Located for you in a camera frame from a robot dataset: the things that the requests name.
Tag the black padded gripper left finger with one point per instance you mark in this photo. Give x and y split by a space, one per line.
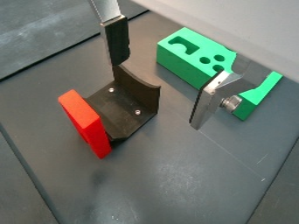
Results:
114 29

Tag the red double-square peg object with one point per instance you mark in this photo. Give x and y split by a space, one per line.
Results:
87 122

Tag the black curved object stand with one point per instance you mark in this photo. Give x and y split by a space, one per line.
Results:
126 103

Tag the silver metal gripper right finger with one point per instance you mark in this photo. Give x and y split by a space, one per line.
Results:
227 84

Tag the green foam shape board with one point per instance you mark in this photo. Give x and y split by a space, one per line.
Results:
195 57

